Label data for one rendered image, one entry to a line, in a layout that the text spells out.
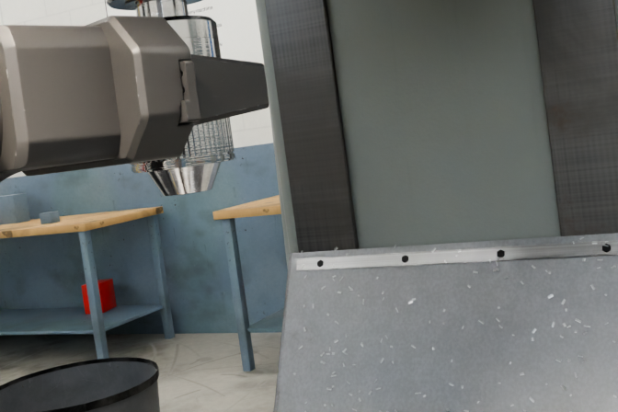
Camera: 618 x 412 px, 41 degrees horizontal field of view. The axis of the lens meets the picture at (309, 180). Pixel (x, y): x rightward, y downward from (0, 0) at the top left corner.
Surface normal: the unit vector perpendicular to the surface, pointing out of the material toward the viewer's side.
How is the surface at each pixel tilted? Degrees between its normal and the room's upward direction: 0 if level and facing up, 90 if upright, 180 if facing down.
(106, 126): 90
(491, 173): 90
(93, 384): 86
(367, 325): 64
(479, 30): 90
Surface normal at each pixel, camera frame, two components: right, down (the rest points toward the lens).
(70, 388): 0.29, -0.05
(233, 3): -0.45, 0.11
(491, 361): -0.46, -0.36
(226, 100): 0.69, -0.05
